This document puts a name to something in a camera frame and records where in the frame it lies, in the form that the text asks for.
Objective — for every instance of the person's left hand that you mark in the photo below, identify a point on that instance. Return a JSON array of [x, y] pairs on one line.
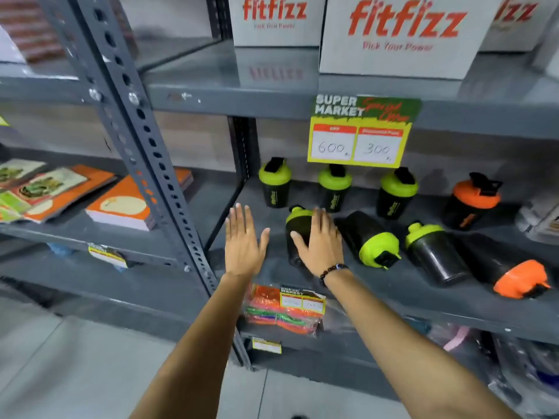
[[242, 248]]

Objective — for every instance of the person's right hand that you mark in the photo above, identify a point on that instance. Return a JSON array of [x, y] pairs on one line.
[[323, 248]]

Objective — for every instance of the green-lid shaker bottle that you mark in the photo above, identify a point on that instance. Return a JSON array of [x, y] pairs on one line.
[[436, 257], [362, 233], [299, 226]]

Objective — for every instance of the grey metal shelving rack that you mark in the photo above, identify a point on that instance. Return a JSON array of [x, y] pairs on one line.
[[275, 242]]

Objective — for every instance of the row of green-lid shakers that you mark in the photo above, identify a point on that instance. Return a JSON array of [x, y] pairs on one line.
[[275, 187]]

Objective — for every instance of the orange-lid shaker bottle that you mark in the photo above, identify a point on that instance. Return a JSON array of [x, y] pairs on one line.
[[474, 198], [519, 279]]

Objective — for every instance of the person's left forearm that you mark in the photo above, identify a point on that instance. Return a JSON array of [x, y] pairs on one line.
[[205, 344]]

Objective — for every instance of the person's right forearm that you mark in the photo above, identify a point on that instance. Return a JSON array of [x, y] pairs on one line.
[[393, 344]]

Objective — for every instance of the small yellow price tag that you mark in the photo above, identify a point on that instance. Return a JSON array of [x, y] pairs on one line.
[[303, 301]]

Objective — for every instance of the colourful bands packet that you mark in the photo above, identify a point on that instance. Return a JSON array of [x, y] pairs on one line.
[[266, 314]]

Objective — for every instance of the yellow green price sign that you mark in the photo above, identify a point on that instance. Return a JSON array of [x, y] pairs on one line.
[[362, 148]]

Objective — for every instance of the orange book stack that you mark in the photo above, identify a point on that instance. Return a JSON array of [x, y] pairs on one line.
[[126, 209]]

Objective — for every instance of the orange food packet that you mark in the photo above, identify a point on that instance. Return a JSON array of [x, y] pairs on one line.
[[85, 189]]

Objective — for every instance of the grey slotted metal rack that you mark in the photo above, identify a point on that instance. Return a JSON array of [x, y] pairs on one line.
[[65, 233]]

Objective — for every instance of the green printed food packet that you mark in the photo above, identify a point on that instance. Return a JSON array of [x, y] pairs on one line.
[[48, 185], [17, 170], [11, 205]]

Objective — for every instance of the clear orange-lid plastic jar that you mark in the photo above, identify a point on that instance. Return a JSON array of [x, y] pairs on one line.
[[541, 218]]

